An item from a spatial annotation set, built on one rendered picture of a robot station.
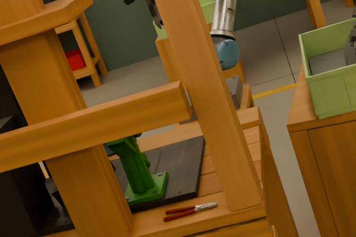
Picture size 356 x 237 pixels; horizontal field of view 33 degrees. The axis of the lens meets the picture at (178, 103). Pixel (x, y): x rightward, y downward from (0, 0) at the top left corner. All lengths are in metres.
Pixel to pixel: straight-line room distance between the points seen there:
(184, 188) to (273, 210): 0.61
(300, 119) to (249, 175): 0.75
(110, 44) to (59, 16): 6.32
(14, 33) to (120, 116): 0.33
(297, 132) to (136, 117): 0.95
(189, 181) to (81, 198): 0.35
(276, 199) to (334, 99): 0.43
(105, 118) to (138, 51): 6.25
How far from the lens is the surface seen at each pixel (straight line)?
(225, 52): 2.34
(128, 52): 7.78
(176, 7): 1.46
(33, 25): 1.51
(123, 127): 1.52
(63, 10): 1.47
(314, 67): 2.65
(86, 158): 1.63
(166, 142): 2.22
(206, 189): 1.82
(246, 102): 2.47
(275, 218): 2.36
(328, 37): 2.80
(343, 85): 2.23
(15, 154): 1.63
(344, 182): 2.40
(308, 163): 2.37
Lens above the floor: 1.67
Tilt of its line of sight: 17 degrees down
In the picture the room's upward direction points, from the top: 20 degrees counter-clockwise
